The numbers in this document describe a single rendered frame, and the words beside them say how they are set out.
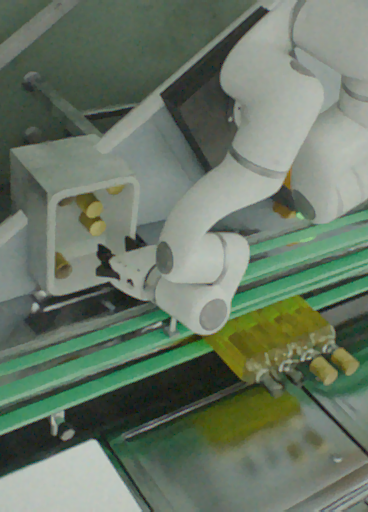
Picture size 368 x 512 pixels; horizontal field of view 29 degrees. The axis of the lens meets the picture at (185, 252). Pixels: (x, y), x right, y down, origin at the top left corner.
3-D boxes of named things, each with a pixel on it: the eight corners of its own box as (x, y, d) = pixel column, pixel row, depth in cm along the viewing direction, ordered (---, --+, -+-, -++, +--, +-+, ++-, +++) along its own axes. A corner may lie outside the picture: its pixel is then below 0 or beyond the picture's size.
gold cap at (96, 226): (78, 210, 130) (90, 223, 127) (96, 206, 132) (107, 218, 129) (78, 226, 132) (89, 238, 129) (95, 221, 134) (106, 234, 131)
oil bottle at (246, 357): (187, 322, 149) (248, 390, 136) (190, 302, 146) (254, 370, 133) (208, 314, 152) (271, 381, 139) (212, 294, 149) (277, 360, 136)
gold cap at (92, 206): (75, 191, 127) (86, 203, 124) (92, 187, 129) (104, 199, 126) (74, 208, 129) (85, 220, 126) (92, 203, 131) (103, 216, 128)
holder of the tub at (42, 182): (28, 292, 137) (46, 317, 132) (27, 169, 121) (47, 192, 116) (107, 269, 146) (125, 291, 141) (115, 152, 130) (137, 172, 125)
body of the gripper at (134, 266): (142, 314, 111) (108, 288, 120) (195, 295, 116) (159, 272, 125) (139, 271, 108) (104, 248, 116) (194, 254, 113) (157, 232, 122)
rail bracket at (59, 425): (26, 407, 136) (57, 459, 128) (26, 383, 132) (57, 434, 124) (46, 400, 138) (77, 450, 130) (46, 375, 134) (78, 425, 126)
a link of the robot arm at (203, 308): (211, 240, 97) (262, 241, 103) (169, 218, 105) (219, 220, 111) (189, 341, 101) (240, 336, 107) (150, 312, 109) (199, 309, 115)
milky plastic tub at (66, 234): (28, 273, 134) (48, 300, 128) (27, 170, 121) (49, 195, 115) (110, 250, 143) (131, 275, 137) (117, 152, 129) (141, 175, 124)
